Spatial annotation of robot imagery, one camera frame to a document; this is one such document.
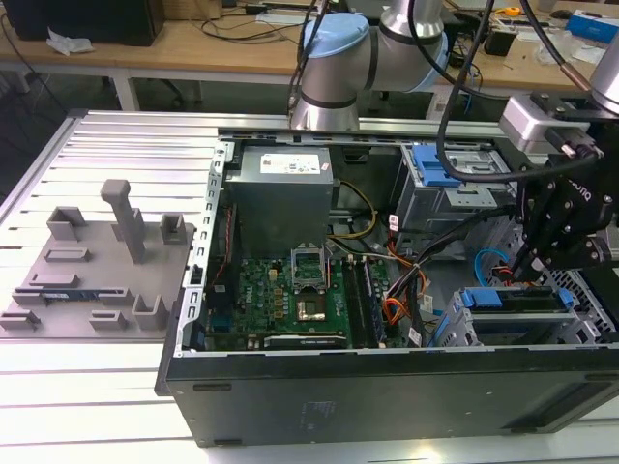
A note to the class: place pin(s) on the black graphics card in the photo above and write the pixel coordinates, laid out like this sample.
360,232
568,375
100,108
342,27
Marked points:
304,342

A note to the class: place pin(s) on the yellow tape roll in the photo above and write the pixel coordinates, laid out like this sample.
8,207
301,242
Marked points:
503,12

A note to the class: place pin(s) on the hard disk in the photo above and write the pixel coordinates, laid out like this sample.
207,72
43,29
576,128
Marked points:
483,298

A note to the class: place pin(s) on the wooden desk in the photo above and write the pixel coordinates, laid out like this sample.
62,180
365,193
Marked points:
193,55

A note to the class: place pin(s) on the blue drive cage latch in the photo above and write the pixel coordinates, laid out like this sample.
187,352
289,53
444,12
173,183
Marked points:
428,166

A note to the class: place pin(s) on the blue cardboard box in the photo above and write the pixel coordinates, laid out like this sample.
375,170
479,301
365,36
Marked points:
587,26

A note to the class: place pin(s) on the grey power supply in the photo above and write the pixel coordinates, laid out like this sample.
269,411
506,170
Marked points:
280,203

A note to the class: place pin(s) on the crumpled white paper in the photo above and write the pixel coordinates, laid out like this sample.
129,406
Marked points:
67,43

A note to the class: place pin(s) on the metal disk bay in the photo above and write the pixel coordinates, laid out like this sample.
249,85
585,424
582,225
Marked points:
454,324

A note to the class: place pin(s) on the clear plastic bag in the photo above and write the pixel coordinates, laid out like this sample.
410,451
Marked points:
575,50

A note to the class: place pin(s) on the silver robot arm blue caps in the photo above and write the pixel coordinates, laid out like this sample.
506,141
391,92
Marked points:
338,63

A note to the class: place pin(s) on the grey parts rack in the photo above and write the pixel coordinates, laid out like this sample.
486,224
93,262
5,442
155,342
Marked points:
97,309

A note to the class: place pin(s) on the green RAM stick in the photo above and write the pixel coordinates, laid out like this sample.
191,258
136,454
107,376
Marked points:
72,294

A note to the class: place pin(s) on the CPU socket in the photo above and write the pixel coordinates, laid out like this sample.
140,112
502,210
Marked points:
311,310

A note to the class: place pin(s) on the small black box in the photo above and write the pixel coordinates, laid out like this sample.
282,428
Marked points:
498,41

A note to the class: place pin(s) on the large black box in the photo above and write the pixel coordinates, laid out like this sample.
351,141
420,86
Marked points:
87,19

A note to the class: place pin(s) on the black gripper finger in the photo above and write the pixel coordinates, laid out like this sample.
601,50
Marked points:
541,212
575,251

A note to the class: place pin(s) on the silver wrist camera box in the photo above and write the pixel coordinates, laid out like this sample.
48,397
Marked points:
527,123

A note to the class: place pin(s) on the green motherboard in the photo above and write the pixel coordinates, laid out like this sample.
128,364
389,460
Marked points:
261,299

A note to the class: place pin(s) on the black PC case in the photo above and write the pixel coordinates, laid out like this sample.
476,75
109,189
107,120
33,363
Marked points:
338,396

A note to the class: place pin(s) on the metal optical drive cage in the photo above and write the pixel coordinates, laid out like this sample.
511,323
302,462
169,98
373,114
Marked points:
435,203

